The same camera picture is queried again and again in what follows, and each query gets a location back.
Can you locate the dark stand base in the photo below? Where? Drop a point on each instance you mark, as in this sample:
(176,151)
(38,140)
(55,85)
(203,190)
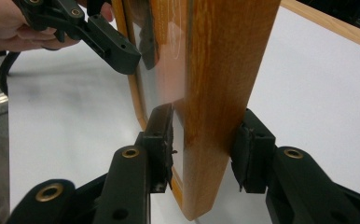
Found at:
(355,14)

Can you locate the light wooden strip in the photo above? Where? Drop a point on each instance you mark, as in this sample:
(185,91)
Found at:
(339,29)

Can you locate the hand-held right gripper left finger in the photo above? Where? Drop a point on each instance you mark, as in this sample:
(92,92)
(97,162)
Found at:
(158,146)

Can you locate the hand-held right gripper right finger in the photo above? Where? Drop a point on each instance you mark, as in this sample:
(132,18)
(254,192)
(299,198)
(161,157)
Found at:
(256,155)

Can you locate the wooden picture frame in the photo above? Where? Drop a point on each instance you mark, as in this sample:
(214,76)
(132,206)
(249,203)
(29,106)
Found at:
(212,93)

